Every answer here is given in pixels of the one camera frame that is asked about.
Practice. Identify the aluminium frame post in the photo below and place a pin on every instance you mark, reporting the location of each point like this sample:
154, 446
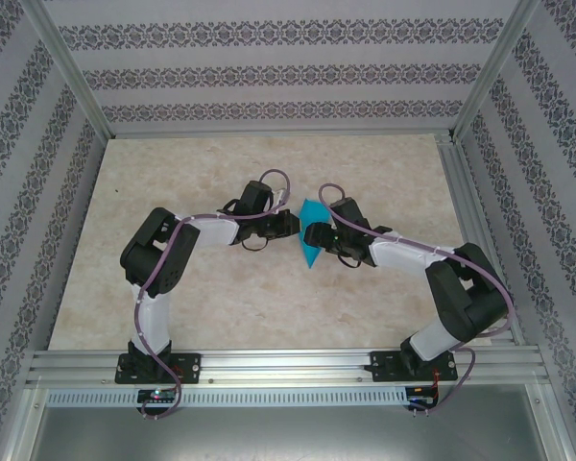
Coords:
72, 62
489, 72

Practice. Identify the blue cloth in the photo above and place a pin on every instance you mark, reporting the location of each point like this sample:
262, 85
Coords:
313, 213

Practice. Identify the aluminium left frame post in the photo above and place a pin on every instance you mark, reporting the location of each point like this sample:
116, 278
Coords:
72, 62

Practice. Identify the controller circuit board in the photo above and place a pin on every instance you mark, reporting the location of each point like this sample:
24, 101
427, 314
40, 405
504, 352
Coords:
158, 395
420, 391

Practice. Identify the aluminium right frame post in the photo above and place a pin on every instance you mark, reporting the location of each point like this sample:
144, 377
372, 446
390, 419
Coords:
489, 72

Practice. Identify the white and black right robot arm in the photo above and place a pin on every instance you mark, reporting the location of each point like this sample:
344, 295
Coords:
398, 254

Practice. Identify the right controller circuit board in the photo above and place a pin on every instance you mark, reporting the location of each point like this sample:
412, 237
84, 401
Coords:
420, 391

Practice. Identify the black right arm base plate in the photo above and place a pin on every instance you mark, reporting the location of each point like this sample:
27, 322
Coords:
384, 367

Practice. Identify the grey sheet metal panel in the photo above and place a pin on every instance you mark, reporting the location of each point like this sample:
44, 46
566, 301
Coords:
288, 437

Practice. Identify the long aluminium mounting rail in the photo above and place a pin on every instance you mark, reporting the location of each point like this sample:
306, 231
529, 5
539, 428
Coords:
288, 365

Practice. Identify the aluminium side rail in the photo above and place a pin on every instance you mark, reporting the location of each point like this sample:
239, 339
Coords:
465, 206

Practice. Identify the left controller circuit board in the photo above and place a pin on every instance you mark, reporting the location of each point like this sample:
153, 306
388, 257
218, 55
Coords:
158, 395

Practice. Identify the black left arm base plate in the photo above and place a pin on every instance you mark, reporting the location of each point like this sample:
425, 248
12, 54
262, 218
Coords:
192, 367

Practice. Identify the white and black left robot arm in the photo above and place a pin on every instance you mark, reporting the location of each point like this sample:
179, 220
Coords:
211, 235

